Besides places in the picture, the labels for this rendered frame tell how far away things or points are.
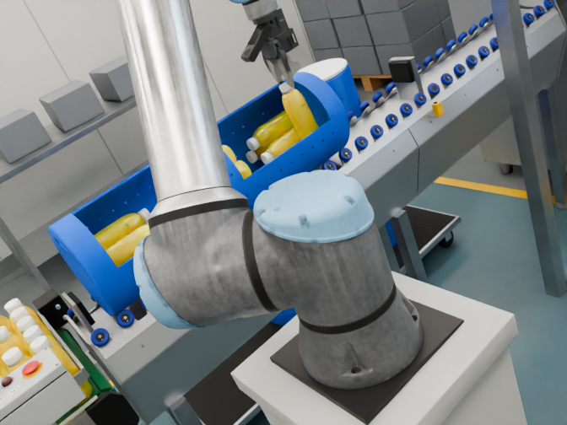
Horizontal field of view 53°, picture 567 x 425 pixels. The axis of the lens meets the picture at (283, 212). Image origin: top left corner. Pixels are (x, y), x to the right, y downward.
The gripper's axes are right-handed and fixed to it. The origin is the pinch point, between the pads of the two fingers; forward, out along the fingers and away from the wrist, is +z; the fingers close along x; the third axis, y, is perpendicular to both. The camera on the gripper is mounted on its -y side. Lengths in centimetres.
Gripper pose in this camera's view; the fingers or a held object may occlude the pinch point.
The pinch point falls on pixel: (284, 84)
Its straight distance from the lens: 171.8
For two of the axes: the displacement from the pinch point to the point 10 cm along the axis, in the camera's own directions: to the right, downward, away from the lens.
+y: 7.2, -5.5, 4.1
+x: -5.8, -1.7, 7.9
